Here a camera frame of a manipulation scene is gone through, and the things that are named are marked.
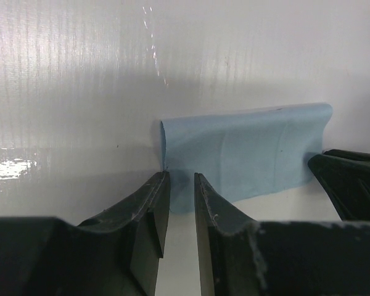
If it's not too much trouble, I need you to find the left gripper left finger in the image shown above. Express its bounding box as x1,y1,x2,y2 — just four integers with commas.
0,171,170,295

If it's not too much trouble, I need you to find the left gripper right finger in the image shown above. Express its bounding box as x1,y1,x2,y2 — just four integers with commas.
194,173,370,295

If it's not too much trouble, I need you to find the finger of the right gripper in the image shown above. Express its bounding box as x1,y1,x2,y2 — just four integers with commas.
308,149,370,221

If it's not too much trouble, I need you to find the blue cleaning cloth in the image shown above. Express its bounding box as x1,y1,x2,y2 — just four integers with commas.
160,103,333,214

